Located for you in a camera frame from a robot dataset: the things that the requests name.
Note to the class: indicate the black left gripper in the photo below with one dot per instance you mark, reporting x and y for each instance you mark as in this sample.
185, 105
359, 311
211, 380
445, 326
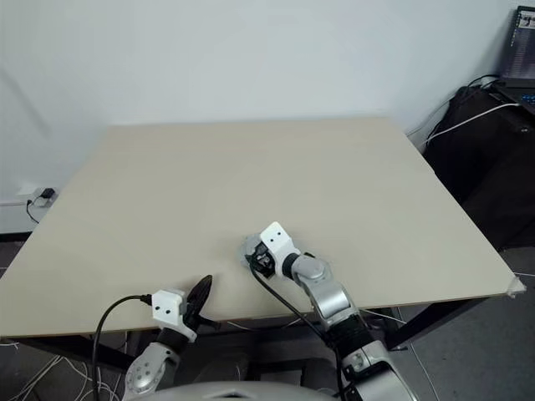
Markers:
191, 315

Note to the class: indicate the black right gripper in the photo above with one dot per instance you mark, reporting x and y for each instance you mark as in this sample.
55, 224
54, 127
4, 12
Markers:
263, 263

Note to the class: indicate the silver motor end cap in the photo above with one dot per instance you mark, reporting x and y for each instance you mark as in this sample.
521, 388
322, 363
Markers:
250, 244

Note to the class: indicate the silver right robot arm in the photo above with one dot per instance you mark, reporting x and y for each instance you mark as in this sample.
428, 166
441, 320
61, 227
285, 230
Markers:
330, 298

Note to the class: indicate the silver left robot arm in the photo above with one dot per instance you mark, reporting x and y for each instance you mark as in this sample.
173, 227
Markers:
146, 369

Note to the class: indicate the silver robot torso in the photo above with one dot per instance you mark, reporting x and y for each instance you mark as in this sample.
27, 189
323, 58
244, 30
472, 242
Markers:
242, 390

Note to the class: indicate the black power adapter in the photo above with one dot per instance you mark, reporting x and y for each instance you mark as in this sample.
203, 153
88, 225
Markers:
48, 193

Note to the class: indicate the large black bag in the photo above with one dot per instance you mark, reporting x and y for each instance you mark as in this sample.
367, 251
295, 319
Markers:
476, 167

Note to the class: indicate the clear tape on table corner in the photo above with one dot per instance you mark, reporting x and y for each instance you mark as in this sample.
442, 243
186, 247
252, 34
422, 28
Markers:
518, 286

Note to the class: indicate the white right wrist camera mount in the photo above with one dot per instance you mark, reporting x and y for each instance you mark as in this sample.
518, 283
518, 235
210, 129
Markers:
276, 240

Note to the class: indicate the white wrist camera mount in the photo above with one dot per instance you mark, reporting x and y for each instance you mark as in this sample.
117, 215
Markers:
276, 240
167, 311

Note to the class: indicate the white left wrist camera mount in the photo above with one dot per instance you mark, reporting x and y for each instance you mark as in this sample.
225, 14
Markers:
167, 311

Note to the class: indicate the white wall power socket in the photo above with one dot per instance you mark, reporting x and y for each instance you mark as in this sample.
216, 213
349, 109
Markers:
25, 192

